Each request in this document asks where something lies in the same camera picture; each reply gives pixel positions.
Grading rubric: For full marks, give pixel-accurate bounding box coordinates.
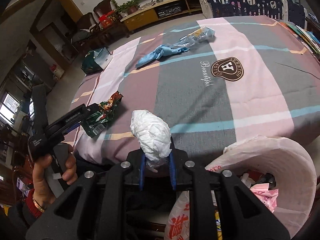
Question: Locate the blue white playpen fence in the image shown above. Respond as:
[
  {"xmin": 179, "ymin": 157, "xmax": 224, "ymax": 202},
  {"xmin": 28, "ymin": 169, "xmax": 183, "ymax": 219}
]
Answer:
[{"xmin": 195, "ymin": 0, "xmax": 309, "ymax": 30}]

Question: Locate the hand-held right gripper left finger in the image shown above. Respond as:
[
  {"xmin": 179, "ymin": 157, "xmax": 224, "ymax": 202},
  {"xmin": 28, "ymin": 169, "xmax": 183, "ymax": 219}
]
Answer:
[{"xmin": 26, "ymin": 150, "xmax": 148, "ymax": 240}]

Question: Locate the gold bracelet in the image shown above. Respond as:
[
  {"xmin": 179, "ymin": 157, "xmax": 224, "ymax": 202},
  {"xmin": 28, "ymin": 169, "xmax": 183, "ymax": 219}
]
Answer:
[{"xmin": 32, "ymin": 194, "xmax": 46, "ymax": 213}]

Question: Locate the clear plastic bag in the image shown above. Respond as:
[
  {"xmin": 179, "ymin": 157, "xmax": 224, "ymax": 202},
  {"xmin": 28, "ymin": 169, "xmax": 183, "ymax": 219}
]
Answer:
[{"xmin": 172, "ymin": 26, "xmax": 216, "ymax": 51}]

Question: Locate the black audio receiver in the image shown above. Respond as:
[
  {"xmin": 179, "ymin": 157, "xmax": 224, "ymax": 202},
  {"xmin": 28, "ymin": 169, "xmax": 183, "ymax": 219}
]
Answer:
[{"xmin": 157, "ymin": 4, "xmax": 182, "ymax": 18}]

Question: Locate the red gift box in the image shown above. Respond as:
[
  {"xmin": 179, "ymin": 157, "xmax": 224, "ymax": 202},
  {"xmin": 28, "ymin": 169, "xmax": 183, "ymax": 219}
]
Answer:
[{"xmin": 98, "ymin": 10, "xmax": 118, "ymax": 28}]

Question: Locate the row of picture books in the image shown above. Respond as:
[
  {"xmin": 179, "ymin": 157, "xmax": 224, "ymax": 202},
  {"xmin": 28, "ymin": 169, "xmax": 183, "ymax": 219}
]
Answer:
[{"xmin": 279, "ymin": 21, "xmax": 320, "ymax": 56}]

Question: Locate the green snack wrapper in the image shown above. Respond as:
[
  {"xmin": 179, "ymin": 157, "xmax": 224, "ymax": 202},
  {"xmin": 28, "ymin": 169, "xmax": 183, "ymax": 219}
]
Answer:
[{"xmin": 82, "ymin": 91, "xmax": 124, "ymax": 138}]

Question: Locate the person's left hand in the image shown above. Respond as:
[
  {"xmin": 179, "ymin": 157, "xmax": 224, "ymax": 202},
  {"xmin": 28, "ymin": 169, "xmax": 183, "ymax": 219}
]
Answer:
[{"xmin": 32, "ymin": 144, "xmax": 78, "ymax": 210}]

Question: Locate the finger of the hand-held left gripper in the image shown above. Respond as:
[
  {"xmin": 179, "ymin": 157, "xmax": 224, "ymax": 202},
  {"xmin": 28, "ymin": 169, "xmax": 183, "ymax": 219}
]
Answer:
[
  {"xmin": 82, "ymin": 102, "xmax": 101, "ymax": 115},
  {"xmin": 62, "ymin": 122, "xmax": 82, "ymax": 136}
]

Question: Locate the white red sack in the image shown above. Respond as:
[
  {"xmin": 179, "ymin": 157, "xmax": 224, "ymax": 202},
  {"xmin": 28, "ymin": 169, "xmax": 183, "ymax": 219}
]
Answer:
[{"xmin": 51, "ymin": 65, "xmax": 64, "ymax": 81}]

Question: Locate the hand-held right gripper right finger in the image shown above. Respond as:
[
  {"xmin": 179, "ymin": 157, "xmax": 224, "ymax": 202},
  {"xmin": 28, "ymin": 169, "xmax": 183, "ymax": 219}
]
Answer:
[{"xmin": 168, "ymin": 137, "xmax": 290, "ymax": 240}]

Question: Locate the person's left forearm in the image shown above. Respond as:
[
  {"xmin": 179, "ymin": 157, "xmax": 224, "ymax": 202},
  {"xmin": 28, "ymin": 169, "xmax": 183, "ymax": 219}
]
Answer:
[{"xmin": 7, "ymin": 189, "xmax": 48, "ymax": 233}]

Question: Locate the blue cloth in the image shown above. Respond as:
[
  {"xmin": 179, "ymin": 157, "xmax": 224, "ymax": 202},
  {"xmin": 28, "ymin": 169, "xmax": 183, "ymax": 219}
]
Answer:
[{"xmin": 136, "ymin": 44, "xmax": 190, "ymax": 68}]

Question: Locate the potted green plant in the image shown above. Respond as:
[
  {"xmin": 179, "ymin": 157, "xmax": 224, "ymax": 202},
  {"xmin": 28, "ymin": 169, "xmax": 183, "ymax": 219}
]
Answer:
[{"xmin": 117, "ymin": 0, "xmax": 139, "ymax": 16}]

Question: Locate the dark wooden armchair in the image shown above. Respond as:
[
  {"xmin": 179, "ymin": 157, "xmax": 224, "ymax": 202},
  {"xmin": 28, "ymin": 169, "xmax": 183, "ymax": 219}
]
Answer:
[
  {"xmin": 72, "ymin": 12, "xmax": 111, "ymax": 56},
  {"xmin": 93, "ymin": 0, "xmax": 130, "ymax": 38}
]

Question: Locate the yellow wooden TV cabinet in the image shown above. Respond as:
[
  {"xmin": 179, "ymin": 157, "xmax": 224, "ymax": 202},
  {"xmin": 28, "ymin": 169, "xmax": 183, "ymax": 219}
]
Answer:
[{"xmin": 120, "ymin": 0, "xmax": 203, "ymax": 32}]

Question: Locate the white mesh waste bin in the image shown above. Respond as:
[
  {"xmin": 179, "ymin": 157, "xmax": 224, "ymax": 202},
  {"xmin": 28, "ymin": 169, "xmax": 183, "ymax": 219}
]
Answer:
[{"xmin": 164, "ymin": 135, "xmax": 317, "ymax": 240}]

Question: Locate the white tissue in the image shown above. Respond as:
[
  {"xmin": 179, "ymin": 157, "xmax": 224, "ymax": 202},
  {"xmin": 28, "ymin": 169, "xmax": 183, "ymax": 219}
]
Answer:
[{"xmin": 130, "ymin": 110, "xmax": 172, "ymax": 168}]

